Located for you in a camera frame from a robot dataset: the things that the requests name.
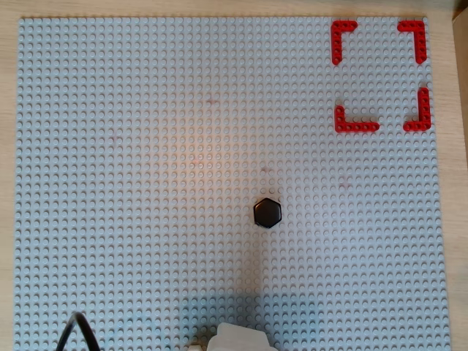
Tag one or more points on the black hexagonal Lego piece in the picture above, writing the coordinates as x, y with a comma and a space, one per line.
268, 213

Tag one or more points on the grey Lego baseplate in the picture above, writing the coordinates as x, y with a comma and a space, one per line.
146, 146

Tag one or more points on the red L-shaped Lego beam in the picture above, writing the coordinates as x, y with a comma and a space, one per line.
420, 40
352, 127
424, 113
336, 42

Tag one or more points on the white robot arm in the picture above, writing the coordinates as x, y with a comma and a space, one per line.
237, 338

